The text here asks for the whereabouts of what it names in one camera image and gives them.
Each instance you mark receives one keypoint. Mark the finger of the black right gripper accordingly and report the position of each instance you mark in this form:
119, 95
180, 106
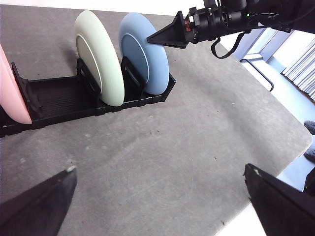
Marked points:
172, 34

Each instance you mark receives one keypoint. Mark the black metal tube frame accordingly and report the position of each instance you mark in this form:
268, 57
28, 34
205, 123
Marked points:
267, 78

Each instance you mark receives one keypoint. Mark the pink round plate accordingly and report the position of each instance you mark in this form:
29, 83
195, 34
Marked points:
9, 98

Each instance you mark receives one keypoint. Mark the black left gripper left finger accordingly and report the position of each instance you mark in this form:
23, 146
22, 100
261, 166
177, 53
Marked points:
37, 209

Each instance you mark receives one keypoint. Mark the pale green round plate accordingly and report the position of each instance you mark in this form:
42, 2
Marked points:
108, 73

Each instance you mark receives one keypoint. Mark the grey slatted panel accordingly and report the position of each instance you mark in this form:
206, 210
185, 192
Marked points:
302, 71

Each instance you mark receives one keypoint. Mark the black plastic plate rack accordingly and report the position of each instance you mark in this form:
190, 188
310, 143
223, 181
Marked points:
61, 98

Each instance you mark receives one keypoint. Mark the blue round plate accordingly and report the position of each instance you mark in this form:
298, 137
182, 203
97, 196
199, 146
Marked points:
157, 73

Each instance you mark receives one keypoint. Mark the person's foot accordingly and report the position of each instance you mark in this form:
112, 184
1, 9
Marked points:
310, 155
310, 127

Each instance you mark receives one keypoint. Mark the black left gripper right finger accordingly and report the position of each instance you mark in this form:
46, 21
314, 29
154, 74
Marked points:
283, 211

